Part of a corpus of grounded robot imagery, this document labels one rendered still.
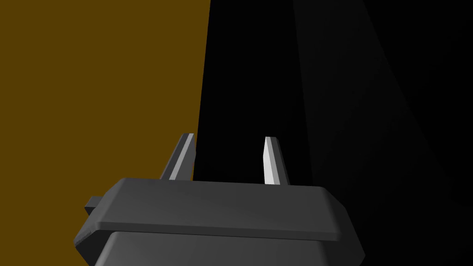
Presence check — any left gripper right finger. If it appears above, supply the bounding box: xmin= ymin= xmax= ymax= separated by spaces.
xmin=263 ymin=136 xmax=291 ymax=186

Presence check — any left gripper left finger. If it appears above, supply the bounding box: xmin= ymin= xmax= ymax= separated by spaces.
xmin=159 ymin=133 xmax=196 ymax=181

